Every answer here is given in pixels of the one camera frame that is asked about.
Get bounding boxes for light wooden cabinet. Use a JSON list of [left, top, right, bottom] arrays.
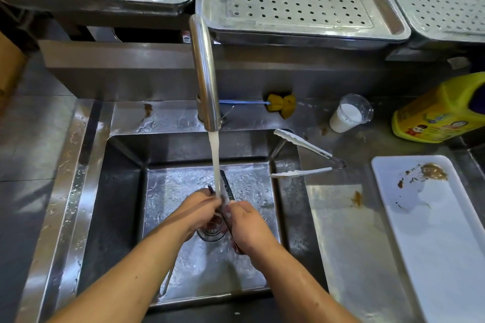
[[0, 31, 27, 107]]

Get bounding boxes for person's right forearm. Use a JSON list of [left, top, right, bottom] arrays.
[[250, 243, 361, 323]]

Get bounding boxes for white-tipped metal tongs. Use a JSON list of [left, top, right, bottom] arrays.
[[270, 128, 347, 179]]

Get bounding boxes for steel tongs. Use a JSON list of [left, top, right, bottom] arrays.
[[159, 258, 177, 299], [207, 169, 243, 255]]

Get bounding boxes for curved steel faucet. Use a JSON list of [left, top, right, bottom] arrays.
[[188, 13, 222, 133]]

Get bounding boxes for yellow detergent bottle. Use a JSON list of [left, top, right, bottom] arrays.
[[391, 71, 485, 144]]

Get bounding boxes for person's right hand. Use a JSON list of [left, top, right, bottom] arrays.
[[227, 199, 281, 259]]

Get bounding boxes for white plastic tray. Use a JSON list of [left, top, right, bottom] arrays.
[[371, 155, 485, 323]]

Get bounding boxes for stainless steel sink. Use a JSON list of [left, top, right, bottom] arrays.
[[75, 129, 328, 310]]

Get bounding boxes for yellow sponge brush, blue handle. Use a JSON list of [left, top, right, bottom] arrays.
[[219, 93, 297, 120]]

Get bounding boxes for person's left hand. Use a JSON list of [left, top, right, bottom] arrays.
[[166, 188, 224, 243]]

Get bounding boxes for person's left forearm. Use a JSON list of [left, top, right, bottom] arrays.
[[45, 220, 198, 323]]

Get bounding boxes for clear cup with white liquid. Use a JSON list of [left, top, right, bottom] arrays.
[[328, 93, 374, 133]]

